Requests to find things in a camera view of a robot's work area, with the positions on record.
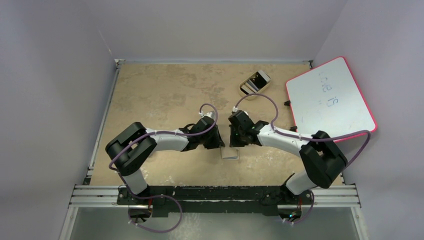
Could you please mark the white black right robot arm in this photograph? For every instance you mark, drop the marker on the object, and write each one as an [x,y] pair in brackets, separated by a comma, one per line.
[323,161]

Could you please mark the pink framed whiteboard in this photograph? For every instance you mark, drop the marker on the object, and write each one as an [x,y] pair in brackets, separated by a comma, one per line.
[327,98]

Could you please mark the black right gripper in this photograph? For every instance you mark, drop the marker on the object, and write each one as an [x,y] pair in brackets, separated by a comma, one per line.
[236,138]

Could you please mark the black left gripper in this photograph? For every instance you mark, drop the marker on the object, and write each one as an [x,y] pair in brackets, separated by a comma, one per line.
[217,143]

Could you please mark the stack of credit cards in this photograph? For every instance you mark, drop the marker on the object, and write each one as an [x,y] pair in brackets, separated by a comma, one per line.
[255,82]

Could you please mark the aluminium frame rail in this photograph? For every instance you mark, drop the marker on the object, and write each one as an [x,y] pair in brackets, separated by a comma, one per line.
[90,196]

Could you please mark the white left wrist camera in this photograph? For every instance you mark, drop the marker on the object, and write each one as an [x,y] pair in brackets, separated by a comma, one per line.
[211,114]

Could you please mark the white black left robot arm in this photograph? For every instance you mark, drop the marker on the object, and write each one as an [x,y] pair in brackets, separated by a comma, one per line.
[130,149]

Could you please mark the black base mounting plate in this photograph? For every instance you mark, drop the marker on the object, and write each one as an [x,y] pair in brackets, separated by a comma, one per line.
[267,200]

